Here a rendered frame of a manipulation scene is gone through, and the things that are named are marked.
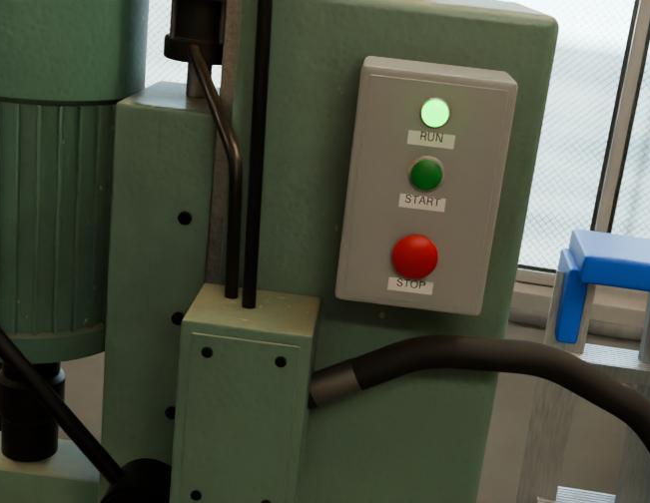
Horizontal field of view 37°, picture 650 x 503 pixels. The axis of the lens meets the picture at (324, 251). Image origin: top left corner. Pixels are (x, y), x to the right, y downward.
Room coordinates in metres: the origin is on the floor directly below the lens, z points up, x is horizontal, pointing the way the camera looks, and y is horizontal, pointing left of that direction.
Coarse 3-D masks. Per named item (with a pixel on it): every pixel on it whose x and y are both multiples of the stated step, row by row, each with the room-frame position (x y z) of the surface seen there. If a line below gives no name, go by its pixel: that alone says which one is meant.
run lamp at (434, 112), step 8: (424, 104) 0.62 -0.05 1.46; (432, 104) 0.61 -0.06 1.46; (440, 104) 0.61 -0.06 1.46; (424, 112) 0.61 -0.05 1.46; (432, 112) 0.61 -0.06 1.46; (440, 112) 0.61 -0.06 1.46; (448, 112) 0.62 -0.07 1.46; (424, 120) 0.61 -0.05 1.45; (432, 120) 0.61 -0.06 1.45; (440, 120) 0.61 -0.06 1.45; (448, 120) 0.62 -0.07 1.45; (432, 128) 0.62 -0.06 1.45
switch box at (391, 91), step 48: (384, 96) 0.62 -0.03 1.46; (432, 96) 0.62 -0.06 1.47; (480, 96) 0.62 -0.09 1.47; (384, 144) 0.62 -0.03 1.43; (480, 144) 0.62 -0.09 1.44; (384, 192) 0.62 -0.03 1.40; (432, 192) 0.62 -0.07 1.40; (480, 192) 0.62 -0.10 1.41; (384, 240) 0.62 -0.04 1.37; (432, 240) 0.62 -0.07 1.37; (480, 240) 0.62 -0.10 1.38; (336, 288) 0.62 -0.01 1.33; (384, 288) 0.62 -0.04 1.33; (432, 288) 0.62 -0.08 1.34; (480, 288) 0.62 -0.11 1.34
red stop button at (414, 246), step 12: (408, 240) 0.61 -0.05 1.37; (420, 240) 0.61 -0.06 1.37; (396, 252) 0.61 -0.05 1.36; (408, 252) 0.61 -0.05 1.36; (420, 252) 0.61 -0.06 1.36; (432, 252) 0.61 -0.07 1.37; (396, 264) 0.61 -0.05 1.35; (408, 264) 0.61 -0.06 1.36; (420, 264) 0.61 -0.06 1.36; (432, 264) 0.61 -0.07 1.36; (408, 276) 0.61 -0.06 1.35; (420, 276) 0.61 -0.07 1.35
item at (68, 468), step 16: (0, 432) 0.83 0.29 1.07; (0, 448) 0.80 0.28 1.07; (64, 448) 0.82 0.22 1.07; (0, 464) 0.78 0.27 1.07; (16, 464) 0.78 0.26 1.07; (32, 464) 0.78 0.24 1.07; (48, 464) 0.79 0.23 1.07; (64, 464) 0.79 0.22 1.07; (80, 464) 0.79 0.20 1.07; (0, 480) 0.77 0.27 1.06; (16, 480) 0.77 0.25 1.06; (32, 480) 0.77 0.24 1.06; (48, 480) 0.77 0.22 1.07; (64, 480) 0.77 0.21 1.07; (80, 480) 0.77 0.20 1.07; (96, 480) 0.77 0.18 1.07; (0, 496) 0.77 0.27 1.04; (16, 496) 0.77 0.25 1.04; (32, 496) 0.77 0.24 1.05; (48, 496) 0.77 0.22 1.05; (64, 496) 0.77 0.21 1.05; (80, 496) 0.77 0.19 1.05; (96, 496) 0.76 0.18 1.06
